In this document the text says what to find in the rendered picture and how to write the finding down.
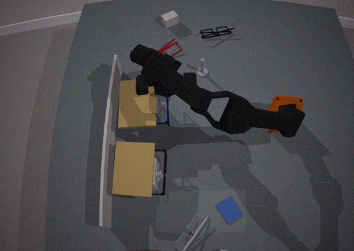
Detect blue flat rectangular panel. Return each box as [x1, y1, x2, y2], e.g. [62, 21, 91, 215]
[216, 196, 242, 224]

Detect red glasses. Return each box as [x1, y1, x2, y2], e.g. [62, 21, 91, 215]
[159, 39, 182, 56]

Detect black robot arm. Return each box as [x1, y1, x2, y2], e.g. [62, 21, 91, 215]
[129, 44, 306, 138]

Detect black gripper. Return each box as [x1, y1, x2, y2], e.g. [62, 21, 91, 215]
[135, 72, 197, 97]

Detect black glasses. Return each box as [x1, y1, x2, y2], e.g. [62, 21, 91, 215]
[200, 26, 234, 38]

